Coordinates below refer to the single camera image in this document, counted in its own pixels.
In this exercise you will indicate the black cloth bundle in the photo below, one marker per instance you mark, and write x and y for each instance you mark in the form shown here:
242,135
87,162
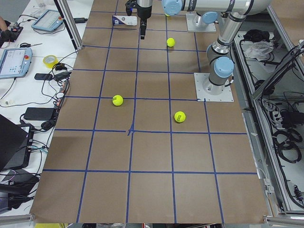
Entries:
256,35

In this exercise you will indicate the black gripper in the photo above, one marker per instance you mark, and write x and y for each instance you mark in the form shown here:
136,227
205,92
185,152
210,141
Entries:
144,13

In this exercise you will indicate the black laptop computer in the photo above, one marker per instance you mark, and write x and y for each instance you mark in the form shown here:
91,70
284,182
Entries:
15,142

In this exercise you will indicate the yellow tennis ball far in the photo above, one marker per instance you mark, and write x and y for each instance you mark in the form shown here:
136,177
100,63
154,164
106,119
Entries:
170,42

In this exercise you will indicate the yellow tennis ball centre right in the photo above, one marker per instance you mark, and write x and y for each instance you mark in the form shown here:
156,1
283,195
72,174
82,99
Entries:
179,116

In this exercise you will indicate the blue teach pendant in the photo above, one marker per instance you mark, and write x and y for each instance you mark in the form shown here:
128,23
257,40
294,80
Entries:
15,62
49,21

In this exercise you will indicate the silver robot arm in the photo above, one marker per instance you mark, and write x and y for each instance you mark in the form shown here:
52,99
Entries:
221,66
205,18

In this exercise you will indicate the black smartphone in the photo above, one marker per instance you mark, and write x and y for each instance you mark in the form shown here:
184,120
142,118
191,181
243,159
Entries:
43,76

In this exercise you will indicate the aluminium frame post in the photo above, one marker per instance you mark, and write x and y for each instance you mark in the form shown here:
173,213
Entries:
68,20

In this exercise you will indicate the yellow tape roll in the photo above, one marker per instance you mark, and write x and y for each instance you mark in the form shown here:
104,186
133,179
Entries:
50,61

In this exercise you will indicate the near blue teach pendant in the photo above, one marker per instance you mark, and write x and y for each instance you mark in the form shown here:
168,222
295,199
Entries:
15,62

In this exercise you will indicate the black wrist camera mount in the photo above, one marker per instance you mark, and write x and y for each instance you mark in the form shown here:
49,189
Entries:
129,6

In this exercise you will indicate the yellow tennis ball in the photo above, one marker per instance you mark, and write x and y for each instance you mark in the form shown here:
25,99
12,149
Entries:
170,42
179,116
117,100

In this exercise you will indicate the black power adapter brick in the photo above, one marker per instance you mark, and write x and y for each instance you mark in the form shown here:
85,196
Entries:
38,113

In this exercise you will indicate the far blue teach pendant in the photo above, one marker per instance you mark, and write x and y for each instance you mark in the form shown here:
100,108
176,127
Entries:
49,21

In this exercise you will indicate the white blue tennis ball can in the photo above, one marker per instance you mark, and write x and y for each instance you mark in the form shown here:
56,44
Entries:
124,20

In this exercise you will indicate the black handled scissors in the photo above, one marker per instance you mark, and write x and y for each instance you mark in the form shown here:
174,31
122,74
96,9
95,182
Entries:
27,45

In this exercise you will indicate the yellow tennis ball centre left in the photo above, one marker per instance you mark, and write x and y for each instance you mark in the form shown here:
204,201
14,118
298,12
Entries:
117,100

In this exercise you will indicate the white crumpled cloth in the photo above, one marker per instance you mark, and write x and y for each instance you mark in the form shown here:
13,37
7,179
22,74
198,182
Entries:
259,50

